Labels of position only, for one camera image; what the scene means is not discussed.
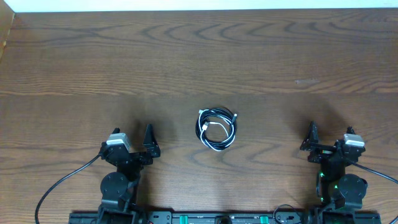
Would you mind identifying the black USB cable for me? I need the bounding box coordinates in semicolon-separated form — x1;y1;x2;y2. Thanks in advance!
195;107;238;152

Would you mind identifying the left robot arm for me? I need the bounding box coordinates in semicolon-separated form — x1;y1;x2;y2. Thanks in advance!
96;124;161;223

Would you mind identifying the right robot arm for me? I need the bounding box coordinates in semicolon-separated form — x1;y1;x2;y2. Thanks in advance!
300;121;368;223

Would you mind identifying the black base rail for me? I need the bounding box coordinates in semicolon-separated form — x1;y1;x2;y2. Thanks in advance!
68;211;381;224

